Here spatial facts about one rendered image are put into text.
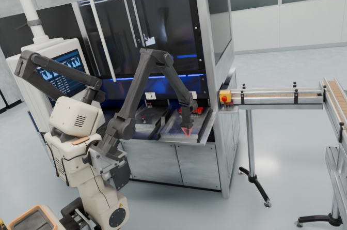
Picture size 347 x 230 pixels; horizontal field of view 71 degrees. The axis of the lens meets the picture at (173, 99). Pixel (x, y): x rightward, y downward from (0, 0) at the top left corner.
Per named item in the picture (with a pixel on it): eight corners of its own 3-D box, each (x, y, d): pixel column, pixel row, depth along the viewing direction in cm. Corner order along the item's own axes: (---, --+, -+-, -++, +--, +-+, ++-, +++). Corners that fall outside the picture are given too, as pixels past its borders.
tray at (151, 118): (144, 106, 212) (143, 103, 211) (172, 106, 203) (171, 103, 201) (125, 127, 184) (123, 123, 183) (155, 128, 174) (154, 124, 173)
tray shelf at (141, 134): (140, 108, 215) (139, 106, 214) (219, 108, 188) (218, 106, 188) (110, 140, 175) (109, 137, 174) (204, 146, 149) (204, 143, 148)
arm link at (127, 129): (140, 40, 112) (156, 42, 106) (156, 52, 123) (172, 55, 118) (104, 132, 108) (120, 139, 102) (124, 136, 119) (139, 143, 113)
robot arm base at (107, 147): (88, 147, 104) (103, 155, 96) (98, 129, 106) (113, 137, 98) (103, 153, 110) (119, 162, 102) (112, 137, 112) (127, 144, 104)
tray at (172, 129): (176, 112, 191) (176, 108, 190) (209, 112, 182) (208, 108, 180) (160, 137, 163) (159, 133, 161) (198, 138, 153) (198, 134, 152)
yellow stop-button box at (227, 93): (221, 98, 182) (220, 89, 179) (231, 97, 179) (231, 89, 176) (220, 102, 176) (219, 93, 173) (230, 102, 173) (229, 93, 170)
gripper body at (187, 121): (194, 122, 155) (193, 111, 153) (189, 128, 146) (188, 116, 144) (184, 122, 158) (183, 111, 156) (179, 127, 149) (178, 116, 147)
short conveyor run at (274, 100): (221, 110, 190) (219, 91, 183) (224, 101, 203) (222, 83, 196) (323, 110, 164) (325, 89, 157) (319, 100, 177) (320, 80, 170)
